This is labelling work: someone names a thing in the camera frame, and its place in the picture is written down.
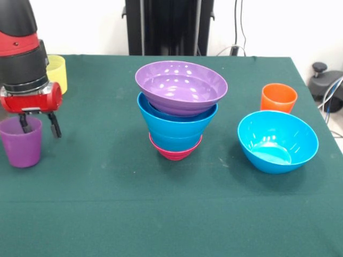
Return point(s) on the wide purple bowl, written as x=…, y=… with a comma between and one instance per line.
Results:
x=182, y=88

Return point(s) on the small red bowl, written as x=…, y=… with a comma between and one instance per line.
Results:
x=175, y=155

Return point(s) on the purple cup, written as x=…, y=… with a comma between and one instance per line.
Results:
x=22, y=150

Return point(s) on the black power plug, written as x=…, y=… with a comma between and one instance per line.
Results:
x=235, y=50

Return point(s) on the small dark blue bowl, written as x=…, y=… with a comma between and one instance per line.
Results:
x=150, y=106

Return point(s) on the dark green tablecloth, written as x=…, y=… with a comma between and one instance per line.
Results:
x=166, y=203

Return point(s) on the large blue bowl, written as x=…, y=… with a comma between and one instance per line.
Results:
x=175, y=127
x=277, y=144

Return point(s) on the dark grey chair base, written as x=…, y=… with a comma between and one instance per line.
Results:
x=324, y=85

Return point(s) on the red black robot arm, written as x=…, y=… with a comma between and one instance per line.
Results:
x=21, y=53

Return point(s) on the yellow cup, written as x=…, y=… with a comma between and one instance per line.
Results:
x=59, y=75

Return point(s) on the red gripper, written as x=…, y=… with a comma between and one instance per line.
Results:
x=32, y=101

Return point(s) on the orange cup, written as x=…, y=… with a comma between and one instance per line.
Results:
x=278, y=100

